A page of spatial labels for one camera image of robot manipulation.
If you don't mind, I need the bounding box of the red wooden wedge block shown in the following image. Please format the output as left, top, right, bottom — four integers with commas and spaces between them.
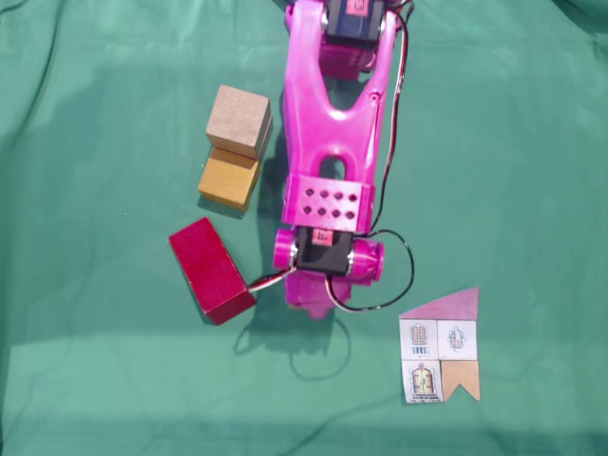
168, 217, 258, 327

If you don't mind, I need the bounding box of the paper house picture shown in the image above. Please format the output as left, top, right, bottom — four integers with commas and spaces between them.
397, 286, 483, 406

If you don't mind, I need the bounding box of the yellow notched wooden block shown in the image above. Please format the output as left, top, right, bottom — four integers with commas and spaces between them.
197, 145, 261, 213

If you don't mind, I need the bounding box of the wooden cube balcony window print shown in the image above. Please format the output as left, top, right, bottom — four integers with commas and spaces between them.
205, 84, 275, 161

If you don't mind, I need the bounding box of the green cloth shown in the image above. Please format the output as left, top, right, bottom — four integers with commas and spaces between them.
0, 0, 608, 456

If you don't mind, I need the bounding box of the white red black servo cable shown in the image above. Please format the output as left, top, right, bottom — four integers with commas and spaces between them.
246, 4, 416, 313

